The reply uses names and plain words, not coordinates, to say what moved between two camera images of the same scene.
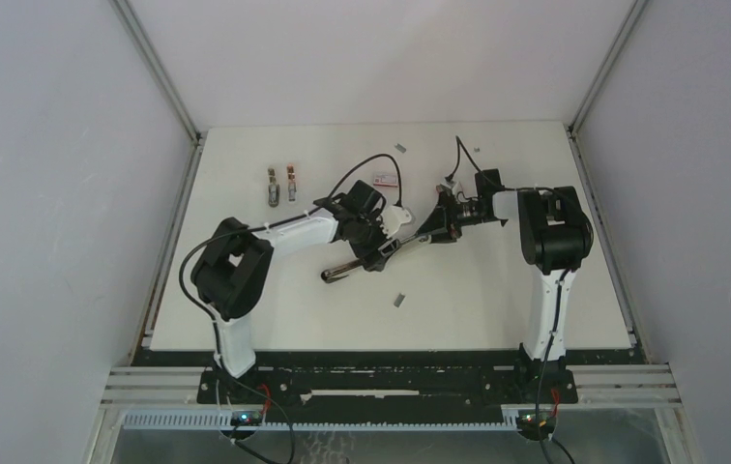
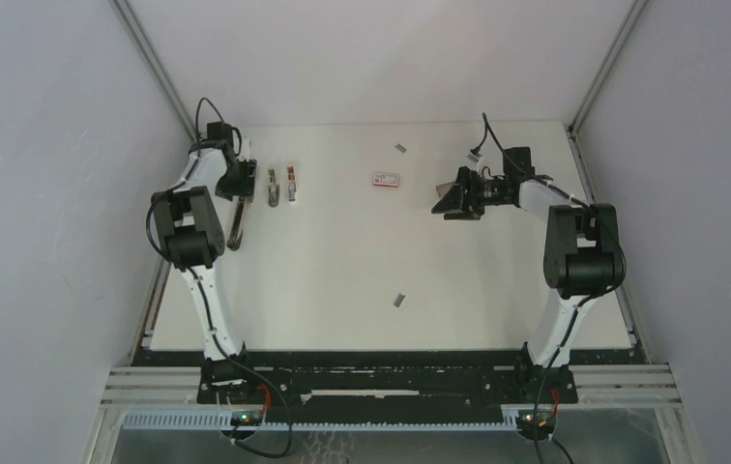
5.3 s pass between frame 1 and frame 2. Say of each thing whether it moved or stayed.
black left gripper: moved
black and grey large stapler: moved
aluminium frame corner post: stayed
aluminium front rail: stayed
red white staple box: stayed
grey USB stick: stayed
